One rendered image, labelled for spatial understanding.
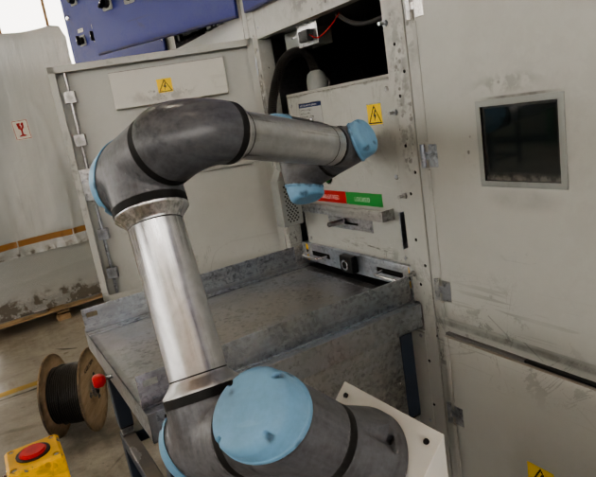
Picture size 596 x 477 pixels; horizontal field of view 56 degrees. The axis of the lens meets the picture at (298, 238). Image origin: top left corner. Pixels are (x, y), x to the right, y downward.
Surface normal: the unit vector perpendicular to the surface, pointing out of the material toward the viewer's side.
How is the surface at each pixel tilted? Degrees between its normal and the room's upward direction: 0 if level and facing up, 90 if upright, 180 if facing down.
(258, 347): 90
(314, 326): 90
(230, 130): 89
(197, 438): 64
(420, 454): 45
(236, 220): 90
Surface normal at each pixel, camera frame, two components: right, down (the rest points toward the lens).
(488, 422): -0.84, 0.25
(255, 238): 0.15, 0.20
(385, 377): 0.51, 0.11
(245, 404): -0.60, -0.55
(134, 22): -0.48, 0.27
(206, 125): 0.38, -0.04
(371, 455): 0.43, -0.34
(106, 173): -0.64, 0.07
